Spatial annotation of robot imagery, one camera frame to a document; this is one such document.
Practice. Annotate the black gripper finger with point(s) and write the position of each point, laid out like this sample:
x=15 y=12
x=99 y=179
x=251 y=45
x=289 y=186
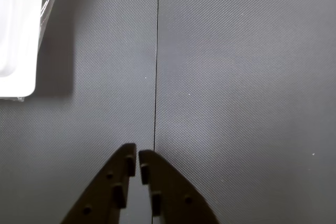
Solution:
x=176 y=197
x=105 y=192

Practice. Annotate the dark grey table mat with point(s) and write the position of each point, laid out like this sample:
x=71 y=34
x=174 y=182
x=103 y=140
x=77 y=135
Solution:
x=105 y=77
x=249 y=90

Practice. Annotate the white plastic packaged tray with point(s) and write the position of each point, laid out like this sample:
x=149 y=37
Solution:
x=15 y=37

